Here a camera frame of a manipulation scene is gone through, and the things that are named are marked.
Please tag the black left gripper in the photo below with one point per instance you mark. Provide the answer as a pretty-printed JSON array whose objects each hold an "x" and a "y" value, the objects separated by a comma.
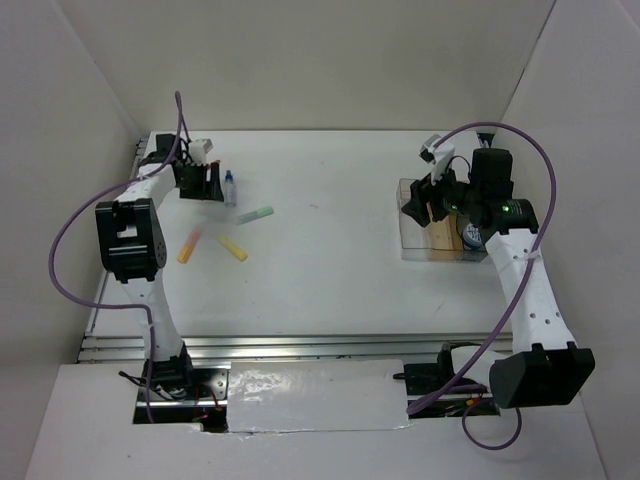
[{"x": 208, "y": 189}]

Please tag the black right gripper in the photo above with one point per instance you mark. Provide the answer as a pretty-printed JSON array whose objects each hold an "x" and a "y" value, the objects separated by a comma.
[{"x": 419, "y": 190}]

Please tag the clear blue cap glue bottle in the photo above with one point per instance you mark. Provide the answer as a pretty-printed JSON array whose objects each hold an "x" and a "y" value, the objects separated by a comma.
[{"x": 230, "y": 191}]

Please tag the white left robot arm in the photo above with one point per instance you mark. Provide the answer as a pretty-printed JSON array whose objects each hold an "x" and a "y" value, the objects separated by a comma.
[{"x": 134, "y": 251}]

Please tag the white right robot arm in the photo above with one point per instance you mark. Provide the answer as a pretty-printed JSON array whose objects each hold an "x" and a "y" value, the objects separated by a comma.
[{"x": 546, "y": 366}]

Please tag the clear compartment organizer box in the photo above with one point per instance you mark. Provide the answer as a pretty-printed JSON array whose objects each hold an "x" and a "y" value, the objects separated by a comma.
[{"x": 439, "y": 241}]

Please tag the orange pink highlighter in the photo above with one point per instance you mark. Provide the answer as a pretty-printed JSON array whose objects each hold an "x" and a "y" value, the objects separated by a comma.
[{"x": 189, "y": 246}]

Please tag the green translucent highlighter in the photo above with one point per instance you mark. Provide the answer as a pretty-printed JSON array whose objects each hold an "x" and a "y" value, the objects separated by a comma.
[{"x": 254, "y": 215}]

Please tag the yellow translucent highlighter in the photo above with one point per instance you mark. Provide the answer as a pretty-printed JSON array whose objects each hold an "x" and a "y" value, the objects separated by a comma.
[{"x": 234, "y": 249}]

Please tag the white taped front panel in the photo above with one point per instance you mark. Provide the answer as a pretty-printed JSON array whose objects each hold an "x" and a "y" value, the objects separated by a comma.
[{"x": 316, "y": 396}]

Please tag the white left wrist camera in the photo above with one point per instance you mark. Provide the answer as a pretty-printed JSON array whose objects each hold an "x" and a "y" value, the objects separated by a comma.
[{"x": 198, "y": 150}]

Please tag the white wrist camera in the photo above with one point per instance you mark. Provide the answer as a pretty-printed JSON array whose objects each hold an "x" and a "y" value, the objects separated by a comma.
[
  {"x": 198, "y": 150},
  {"x": 438, "y": 153}
]

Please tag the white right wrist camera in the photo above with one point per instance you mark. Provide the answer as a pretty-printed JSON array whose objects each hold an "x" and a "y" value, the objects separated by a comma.
[{"x": 438, "y": 153}]

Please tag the left side aluminium rail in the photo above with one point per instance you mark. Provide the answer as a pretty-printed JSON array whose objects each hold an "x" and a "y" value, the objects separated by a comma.
[{"x": 112, "y": 218}]

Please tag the aluminium table edge rail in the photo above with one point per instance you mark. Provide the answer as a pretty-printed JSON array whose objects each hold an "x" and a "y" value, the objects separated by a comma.
[{"x": 207, "y": 349}]

